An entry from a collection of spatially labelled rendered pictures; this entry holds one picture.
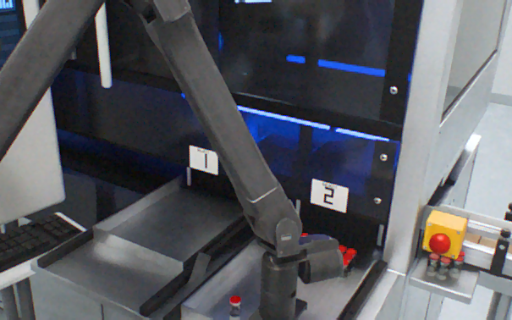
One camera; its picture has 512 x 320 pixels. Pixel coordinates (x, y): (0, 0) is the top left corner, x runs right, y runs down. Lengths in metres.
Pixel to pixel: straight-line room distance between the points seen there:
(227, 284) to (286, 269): 0.34
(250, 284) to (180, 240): 0.23
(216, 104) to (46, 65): 0.22
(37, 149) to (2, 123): 0.84
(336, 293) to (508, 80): 4.78
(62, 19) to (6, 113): 0.13
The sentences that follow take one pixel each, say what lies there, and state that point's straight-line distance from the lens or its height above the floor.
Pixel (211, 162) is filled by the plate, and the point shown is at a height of 1.02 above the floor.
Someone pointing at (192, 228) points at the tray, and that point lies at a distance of 1.30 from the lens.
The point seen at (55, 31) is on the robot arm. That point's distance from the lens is 0.70.
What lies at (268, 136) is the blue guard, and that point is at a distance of 1.20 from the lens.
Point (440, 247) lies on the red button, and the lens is 1.11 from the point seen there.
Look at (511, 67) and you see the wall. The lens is 5.72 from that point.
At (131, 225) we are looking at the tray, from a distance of 1.33.
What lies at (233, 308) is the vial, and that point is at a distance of 1.01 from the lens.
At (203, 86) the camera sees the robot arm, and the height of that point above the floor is 1.36.
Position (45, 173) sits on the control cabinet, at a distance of 1.57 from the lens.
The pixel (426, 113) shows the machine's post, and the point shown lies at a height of 1.25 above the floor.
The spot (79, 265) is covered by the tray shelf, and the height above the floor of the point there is 0.88.
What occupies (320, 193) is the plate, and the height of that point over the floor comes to 1.02.
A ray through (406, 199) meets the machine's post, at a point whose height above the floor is 1.06.
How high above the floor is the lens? 1.57
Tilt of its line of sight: 25 degrees down
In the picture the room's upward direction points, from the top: 2 degrees clockwise
